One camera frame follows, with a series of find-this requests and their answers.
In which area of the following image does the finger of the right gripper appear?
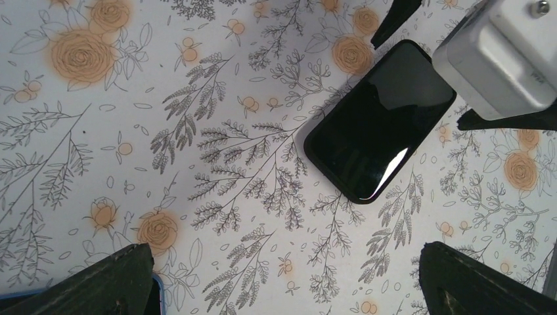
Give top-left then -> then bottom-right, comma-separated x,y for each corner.
457,100 -> 556,131
370,0 -> 422,49

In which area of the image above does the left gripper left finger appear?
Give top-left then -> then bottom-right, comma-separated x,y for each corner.
1,243 -> 154,314

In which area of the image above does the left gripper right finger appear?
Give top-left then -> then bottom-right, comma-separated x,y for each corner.
418,241 -> 556,314

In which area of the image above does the blue smartphone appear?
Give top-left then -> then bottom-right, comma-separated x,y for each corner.
1,274 -> 167,314

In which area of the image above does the black phone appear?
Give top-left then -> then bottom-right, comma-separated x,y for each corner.
304,40 -> 457,204

